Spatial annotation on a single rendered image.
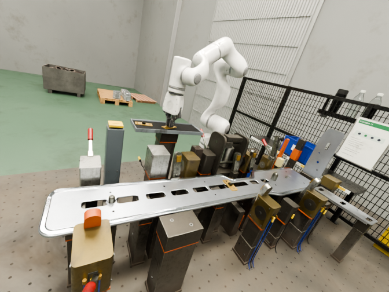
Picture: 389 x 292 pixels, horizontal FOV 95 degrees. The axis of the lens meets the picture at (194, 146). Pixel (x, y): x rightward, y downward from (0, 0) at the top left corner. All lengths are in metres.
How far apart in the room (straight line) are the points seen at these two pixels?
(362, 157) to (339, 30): 2.48
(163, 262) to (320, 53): 3.60
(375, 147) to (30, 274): 1.88
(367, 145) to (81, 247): 1.64
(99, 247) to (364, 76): 3.49
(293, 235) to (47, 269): 1.13
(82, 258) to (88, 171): 0.35
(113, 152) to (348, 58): 3.39
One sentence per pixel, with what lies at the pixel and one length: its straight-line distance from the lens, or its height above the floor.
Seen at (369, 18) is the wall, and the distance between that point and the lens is 3.76.
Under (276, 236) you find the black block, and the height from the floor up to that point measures 0.78.
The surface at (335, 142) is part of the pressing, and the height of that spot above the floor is 1.27.
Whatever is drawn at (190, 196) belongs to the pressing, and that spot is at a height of 1.00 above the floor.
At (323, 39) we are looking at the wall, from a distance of 3.83.
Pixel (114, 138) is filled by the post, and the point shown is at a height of 1.10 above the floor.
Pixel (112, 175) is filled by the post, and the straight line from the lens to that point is 0.99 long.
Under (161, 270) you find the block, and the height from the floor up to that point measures 0.88.
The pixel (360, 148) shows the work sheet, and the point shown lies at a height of 1.26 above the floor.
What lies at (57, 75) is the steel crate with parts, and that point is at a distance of 6.25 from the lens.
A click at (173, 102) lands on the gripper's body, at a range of 0.90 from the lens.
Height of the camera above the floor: 1.46
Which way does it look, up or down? 22 degrees down
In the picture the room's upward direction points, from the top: 15 degrees clockwise
